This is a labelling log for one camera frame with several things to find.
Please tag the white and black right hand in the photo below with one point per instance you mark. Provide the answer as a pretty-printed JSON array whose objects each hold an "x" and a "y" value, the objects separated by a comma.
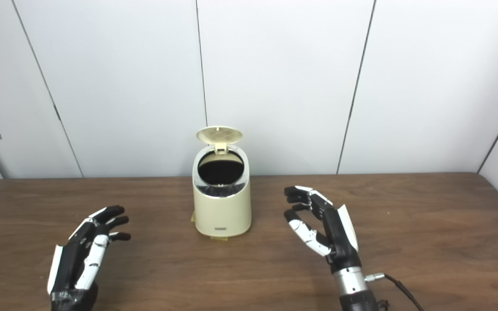
[{"x": 339, "y": 237}]

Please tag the white and black left hand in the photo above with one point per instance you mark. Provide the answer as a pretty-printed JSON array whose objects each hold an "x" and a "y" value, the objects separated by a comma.
[{"x": 69, "y": 263}]

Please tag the cream-colored bin body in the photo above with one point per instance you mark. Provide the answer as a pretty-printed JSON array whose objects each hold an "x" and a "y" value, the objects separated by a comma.
[{"x": 222, "y": 211}]

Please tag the round cream bin lid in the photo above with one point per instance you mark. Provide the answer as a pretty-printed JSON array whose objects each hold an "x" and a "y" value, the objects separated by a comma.
[{"x": 219, "y": 134}]

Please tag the yellow tape under bin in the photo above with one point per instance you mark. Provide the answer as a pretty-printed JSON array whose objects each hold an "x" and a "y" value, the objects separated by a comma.
[{"x": 219, "y": 238}]

